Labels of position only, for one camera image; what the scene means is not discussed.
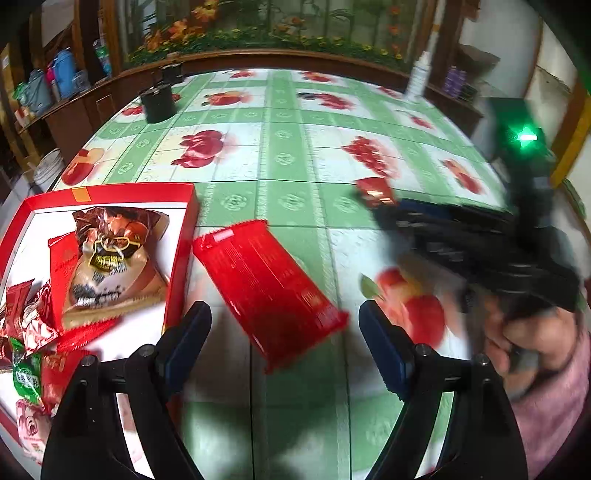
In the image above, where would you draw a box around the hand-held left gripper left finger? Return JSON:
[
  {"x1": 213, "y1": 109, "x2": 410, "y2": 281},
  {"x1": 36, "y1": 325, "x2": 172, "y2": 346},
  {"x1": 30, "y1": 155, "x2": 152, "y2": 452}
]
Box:
[{"x1": 41, "y1": 300, "x2": 213, "y2": 480}]

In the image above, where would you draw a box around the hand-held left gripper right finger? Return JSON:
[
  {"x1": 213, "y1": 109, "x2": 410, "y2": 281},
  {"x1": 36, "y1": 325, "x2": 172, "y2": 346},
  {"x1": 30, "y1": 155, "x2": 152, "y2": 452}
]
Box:
[{"x1": 358, "y1": 300, "x2": 529, "y2": 480}]

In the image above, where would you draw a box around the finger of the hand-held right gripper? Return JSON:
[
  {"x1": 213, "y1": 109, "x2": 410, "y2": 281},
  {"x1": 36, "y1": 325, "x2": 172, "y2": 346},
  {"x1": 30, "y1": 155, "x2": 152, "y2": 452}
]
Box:
[
  {"x1": 369, "y1": 205, "x2": 485, "y2": 278},
  {"x1": 397, "y1": 198, "x2": 509, "y2": 224}
]

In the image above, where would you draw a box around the small red gold packet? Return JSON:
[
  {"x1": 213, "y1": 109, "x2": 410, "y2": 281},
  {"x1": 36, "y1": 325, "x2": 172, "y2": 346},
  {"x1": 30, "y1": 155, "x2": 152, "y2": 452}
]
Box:
[{"x1": 356, "y1": 176, "x2": 399, "y2": 209}]

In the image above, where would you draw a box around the long red snack packet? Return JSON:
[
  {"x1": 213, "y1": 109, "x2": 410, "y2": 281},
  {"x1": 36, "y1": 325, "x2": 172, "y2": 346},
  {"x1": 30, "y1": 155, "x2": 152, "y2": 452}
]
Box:
[{"x1": 191, "y1": 219, "x2": 350, "y2": 376}]

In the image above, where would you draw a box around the brown snack packet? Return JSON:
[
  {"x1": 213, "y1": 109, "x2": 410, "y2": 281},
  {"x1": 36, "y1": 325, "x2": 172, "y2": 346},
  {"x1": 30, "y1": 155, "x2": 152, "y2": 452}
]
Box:
[{"x1": 62, "y1": 207, "x2": 171, "y2": 330}]

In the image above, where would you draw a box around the bright red snack packet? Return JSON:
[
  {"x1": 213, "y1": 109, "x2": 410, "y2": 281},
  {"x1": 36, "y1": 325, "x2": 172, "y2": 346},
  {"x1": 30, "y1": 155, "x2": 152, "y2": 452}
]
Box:
[{"x1": 39, "y1": 350, "x2": 95, "y2": 416}]

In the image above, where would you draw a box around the green snack packet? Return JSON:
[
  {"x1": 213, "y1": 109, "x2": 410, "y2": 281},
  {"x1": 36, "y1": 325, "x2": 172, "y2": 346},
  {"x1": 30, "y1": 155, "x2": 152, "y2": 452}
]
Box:
[{"x1": 10, "y1": 338, "x2": 43, "y2": 400}]

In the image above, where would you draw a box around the pink white snack packet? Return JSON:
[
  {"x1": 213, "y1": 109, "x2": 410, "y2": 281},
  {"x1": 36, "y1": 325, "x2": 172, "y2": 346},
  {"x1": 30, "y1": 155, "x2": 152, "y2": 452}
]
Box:
[{"x1": 15, "y1": 398, "x2": 52, "y2": 457}]

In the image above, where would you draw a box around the person's right forearm pink sleeve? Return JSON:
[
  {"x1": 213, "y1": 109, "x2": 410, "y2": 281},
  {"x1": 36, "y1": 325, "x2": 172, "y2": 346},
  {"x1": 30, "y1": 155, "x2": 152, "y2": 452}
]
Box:
[{"x1": 508, "y1": 332, "x2": 591, "y2": 480}]

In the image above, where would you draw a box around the person's right hand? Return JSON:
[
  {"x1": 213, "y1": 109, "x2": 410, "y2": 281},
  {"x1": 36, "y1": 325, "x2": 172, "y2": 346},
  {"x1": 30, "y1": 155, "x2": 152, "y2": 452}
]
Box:
[{"x1": 480, "y1": 291, "x2": 580, "y2": 398}]

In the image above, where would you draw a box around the white spray bottle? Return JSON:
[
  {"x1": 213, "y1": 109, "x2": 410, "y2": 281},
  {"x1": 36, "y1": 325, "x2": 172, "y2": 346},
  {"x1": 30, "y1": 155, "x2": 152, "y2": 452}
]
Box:
[{"x1": 406, "y1": 52, "x2": 432, "y2": 100}]

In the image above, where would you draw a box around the green fruit-print tablecloth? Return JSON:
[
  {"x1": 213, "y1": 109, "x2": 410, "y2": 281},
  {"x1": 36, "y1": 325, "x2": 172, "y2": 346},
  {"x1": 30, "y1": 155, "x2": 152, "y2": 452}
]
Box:
[{"x1": 51, "y1": 68, "x2": 518, "y2": 480}]

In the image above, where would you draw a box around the white plastic bucket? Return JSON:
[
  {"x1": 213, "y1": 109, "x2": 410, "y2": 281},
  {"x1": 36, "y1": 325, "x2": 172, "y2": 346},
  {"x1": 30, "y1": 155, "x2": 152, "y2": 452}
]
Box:
[{"x1": 33, "y1": 148, "x2": 64, "y2": 192}]

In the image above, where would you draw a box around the black round container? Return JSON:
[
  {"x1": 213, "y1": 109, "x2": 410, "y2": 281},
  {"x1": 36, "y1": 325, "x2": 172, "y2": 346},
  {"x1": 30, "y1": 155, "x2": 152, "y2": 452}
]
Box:
[{"x1": 140, "y1": 84, "x2": 177, "y2": 123}]

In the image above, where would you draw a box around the artificial flower display partition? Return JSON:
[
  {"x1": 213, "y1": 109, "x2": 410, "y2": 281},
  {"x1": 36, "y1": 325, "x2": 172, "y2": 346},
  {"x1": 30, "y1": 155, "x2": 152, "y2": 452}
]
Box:
[{"x1": 104, "y1": 0, "x2": 439, "y2": 75}]

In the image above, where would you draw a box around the grey bag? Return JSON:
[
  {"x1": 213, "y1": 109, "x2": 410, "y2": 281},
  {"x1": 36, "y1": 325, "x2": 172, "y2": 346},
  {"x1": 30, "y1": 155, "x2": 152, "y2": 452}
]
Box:
[{"x1": 25, "y1": 69, "x2": 54, "y2": 114}]

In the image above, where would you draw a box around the blue thermos jug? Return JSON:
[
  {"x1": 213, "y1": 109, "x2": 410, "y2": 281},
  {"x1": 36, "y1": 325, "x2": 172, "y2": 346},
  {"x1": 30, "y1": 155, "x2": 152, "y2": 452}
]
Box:
[{"x1": 53, "y1": 50, "x2": 77, "y2": 97}]

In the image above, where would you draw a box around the green plastic bottle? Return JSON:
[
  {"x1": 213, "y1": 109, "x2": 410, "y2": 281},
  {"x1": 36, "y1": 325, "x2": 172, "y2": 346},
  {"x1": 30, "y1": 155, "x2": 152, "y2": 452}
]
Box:
[{"x1": 95, "y1": 41, "x2": 114, "y2": 77}]

